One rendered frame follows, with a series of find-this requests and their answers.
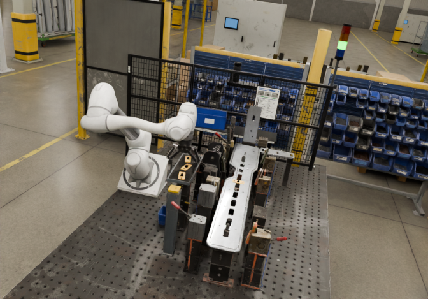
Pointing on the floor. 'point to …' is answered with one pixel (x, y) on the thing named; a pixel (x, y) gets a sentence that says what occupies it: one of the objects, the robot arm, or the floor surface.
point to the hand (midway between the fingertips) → (182, 169)
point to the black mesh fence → (213, 106)
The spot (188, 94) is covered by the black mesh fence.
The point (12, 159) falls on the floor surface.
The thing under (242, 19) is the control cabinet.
